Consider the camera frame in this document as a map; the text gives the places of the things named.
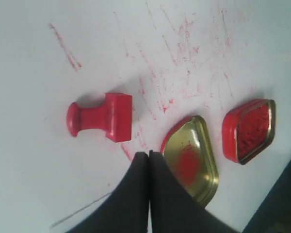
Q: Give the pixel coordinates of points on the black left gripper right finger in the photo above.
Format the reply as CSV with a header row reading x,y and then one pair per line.
x,y
173,210

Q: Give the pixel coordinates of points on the red stamp block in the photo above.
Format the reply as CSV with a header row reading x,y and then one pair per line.
x,y
113,116

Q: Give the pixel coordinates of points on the red ink tin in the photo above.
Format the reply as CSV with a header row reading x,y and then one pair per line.
x,y
248,130

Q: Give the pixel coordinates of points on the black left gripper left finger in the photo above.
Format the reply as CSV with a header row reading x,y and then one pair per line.
x,y
126,209

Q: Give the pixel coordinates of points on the gold tin lid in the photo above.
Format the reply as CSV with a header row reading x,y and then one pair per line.
x,y
188,153

